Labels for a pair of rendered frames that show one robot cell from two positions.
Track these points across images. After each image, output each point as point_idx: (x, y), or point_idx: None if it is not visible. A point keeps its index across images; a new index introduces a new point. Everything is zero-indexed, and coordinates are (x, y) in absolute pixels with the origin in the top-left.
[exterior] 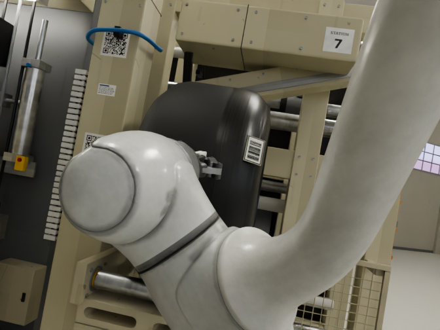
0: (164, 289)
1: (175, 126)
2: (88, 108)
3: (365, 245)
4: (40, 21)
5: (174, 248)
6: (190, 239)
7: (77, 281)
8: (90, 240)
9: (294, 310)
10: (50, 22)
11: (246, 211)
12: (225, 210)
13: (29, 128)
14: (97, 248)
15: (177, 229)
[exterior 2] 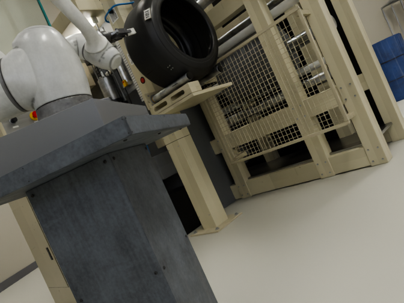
0: (86, 58)
1: (127, 27)
2: (122, 45)
3: (81, 24)
4: (106, 29)
5: (82, 50)
6: (83, 46)
7: (145, 101)
8: (151, 90)
9: (99, 44)
10: (108, 26)
11: (157, 36)
12: (149, 41)
13: (122, 70)
14: (154, 91)
15: (80, 46)
